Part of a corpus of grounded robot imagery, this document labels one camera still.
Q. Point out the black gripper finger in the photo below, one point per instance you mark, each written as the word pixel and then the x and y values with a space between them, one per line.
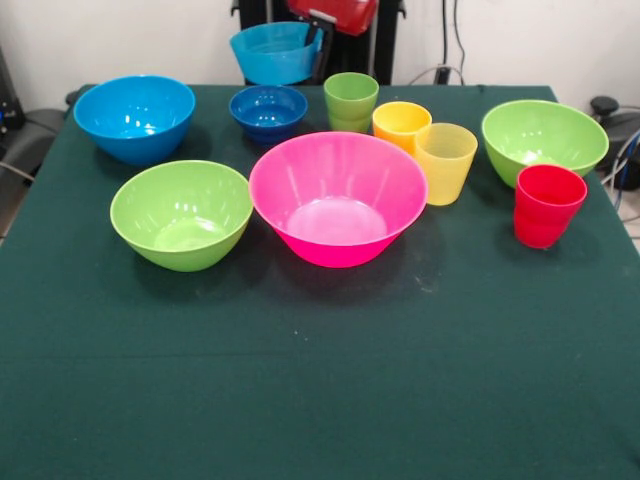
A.
pixel 314 35
pixel 324 52

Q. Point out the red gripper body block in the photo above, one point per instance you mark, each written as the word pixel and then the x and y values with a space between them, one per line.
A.
pixel 345 12

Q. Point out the small light blue bowl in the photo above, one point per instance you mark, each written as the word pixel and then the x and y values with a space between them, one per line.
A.
pixel 272 65

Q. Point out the green plastic cup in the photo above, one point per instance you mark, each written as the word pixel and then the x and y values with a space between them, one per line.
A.
pixel 350 100

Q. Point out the small dark blue bowl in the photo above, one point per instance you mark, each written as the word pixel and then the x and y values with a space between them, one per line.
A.
pixel 268 112

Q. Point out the orange-yellow plastic cup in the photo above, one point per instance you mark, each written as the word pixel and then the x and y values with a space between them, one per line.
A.
pixel 397 125

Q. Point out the large pink plastic bowl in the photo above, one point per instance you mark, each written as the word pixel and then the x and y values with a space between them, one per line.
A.
pixel 335 210

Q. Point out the pale yellow translucent cup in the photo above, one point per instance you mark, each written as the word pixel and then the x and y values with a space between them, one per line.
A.
pixel 445 170

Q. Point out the large blue plastic bowl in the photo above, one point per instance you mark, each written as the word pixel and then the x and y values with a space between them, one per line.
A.
pixel 134 120

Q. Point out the green plastic bowl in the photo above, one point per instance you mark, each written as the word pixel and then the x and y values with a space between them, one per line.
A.
pixel 181 220
pixel 545 140

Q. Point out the red plastic cup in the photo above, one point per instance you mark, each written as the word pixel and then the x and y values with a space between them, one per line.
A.
pixel 547 215

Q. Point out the dark green tablecloth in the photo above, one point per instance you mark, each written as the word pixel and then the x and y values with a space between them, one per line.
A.
pixel 320 375

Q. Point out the grey pedestal foot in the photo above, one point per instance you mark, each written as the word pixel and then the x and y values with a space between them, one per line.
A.
pixel 620 125
pixel 35 135

